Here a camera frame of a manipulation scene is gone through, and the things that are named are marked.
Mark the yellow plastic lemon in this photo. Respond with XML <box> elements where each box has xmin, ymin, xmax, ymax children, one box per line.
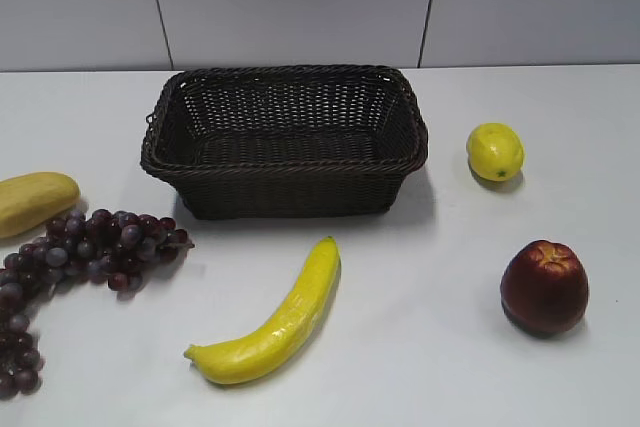
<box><xmin>466</xmin><ymin>123</ymin><xmax>525</xmax><ymax>182</ymax></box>

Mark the purple plastic grape bunch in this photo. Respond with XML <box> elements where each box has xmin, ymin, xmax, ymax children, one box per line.
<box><xmin>1</xmin><ymin>209</ymin><xmax>194</xmax><ymax>399</ymax></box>

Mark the dark woven wicker basket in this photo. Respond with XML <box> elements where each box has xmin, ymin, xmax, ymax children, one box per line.
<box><xmin>141</xmin><ymin>65</ymin><xmax>428</xmax><ymax>220</ymax></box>

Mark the red plastic apple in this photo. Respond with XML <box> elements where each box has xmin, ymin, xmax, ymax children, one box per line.
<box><xmin>500</xmin><ymin>240</ymin><xmax>589</xmax><ymax>336</ymax></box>

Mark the yellow plastic banana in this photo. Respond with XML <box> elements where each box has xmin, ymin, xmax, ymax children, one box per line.
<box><xmin>184</xmin><ymin>237</ymin><xmax>341</xmax><ymax>385</ymax></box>

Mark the yellow plastic mango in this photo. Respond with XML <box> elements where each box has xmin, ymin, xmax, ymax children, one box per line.
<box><xmin>1</xmin><ymin>172</ymin><xmax>80</xmax><ymax>239</ymax></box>

